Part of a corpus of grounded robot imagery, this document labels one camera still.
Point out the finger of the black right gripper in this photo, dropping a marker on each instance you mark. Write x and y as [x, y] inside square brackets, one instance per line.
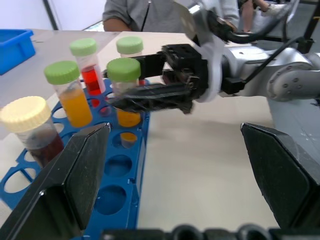
[152, 66]
[155, 97]

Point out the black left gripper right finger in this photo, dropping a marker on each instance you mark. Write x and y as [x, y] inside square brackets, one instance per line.
[282, 170]

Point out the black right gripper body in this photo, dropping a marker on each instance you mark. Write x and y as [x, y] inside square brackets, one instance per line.
[190, 65]

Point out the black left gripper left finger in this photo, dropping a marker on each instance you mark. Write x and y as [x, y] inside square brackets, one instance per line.
[62, 180]

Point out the green-capped tube with orange liquid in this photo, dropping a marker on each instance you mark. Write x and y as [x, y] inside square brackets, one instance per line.
[75, 105]
[123, 70]

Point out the blue test tube rack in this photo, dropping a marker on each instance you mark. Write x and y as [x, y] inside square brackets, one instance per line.
[117, 165]

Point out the green-capped clear tube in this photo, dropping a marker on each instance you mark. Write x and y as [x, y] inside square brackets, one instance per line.
[130, 46]

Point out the person in grey shirt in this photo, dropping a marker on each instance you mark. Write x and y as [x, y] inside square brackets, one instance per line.
[155, 12]

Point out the silver robot torso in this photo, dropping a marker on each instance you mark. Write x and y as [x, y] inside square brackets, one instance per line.
[295, 117]

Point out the green-capped tube with red liquid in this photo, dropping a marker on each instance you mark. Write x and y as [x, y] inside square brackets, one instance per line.
[91, 77]

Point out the cream-capped tube with dark liquid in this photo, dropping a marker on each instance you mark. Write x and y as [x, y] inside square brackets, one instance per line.
[30, 120]

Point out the bystander with bare legs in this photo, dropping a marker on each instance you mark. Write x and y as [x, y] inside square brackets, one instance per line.
[248, 15]

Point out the black metal stand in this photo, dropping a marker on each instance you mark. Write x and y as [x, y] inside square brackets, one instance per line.
[312, 20]

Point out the blue plastic bin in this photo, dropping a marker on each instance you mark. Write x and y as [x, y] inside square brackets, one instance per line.
[13, 50]

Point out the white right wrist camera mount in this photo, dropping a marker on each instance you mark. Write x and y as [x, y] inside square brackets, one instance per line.
[213, 65]

